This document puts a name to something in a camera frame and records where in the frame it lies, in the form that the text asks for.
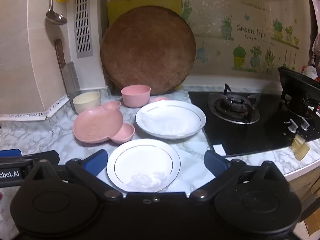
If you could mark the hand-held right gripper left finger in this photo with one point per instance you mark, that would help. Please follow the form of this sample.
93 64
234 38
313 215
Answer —
96 158

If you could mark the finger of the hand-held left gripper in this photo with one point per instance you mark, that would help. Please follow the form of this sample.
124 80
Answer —
42 156
10 153

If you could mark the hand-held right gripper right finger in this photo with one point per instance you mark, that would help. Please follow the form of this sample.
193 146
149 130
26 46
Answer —
215 160

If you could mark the pink bowl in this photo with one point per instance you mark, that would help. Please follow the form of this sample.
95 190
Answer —
136 97

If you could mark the white label sticker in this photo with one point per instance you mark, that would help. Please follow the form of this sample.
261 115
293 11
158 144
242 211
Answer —
219 150

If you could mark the pink bear-shaped divided plate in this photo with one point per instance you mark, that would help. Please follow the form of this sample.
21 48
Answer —
95 125

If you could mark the white floral plate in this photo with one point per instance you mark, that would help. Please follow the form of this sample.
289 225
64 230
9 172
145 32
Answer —
142 165

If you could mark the cream bowl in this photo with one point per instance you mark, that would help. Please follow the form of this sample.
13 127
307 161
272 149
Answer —
86 102

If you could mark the stove burner grate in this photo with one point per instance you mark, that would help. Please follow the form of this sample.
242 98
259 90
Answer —
298 107
233 105

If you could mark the white deep plate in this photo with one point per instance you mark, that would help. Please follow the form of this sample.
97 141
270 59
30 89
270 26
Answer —
170 120

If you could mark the small pink dish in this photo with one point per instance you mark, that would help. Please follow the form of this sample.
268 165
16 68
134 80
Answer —
160 99

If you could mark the silver stove knob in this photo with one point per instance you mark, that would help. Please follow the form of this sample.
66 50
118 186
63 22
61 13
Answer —
305 124
292 126

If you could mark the yellowish translucent plastic holder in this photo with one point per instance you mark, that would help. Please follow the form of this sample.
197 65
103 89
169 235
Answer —
301 148

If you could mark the black wok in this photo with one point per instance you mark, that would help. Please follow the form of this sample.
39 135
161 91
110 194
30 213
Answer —
302 82

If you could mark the round wooden cutting board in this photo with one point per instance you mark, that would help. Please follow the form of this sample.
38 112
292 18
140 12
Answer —
147 52

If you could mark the grey vent grille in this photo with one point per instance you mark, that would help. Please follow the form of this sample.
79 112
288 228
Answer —
83 25

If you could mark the metal ladle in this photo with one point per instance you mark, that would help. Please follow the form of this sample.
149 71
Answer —
56 18

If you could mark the yellow plastic cutting board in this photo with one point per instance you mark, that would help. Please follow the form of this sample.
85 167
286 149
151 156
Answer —
117 8

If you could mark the plant print wall sticker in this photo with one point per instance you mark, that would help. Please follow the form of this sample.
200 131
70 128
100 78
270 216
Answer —
250 37

